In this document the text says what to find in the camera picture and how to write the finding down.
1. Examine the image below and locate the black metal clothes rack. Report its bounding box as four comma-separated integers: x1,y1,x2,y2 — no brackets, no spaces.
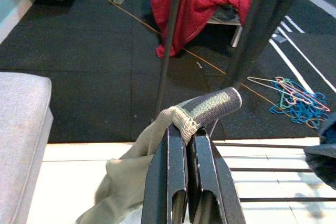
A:
151,0,336,204

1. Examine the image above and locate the pink wire hanger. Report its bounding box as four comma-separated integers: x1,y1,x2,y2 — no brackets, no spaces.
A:
275,77,331,113

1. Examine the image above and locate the black polo shirt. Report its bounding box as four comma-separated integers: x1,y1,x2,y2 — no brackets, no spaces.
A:
304,112,336,192

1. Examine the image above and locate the white wire hanger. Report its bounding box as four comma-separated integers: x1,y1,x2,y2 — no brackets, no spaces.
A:
247,76,314,103

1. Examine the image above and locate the grey upholstered ottoman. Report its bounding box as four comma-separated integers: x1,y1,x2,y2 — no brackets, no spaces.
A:
0,71,53,224

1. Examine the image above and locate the grey green knit garment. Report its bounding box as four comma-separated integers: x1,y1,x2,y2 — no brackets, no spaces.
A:
76,87,243,224

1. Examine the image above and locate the blue plastic hanger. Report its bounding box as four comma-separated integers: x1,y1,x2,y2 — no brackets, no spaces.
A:
269,79,329,130

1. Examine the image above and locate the white low table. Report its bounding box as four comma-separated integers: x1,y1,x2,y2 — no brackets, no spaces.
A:
207,15,244,48

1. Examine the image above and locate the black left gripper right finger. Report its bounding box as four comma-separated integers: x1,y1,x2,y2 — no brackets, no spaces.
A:
187,128,246,224

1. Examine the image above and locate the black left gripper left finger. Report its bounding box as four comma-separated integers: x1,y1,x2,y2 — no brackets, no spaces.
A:
141,126,188,224

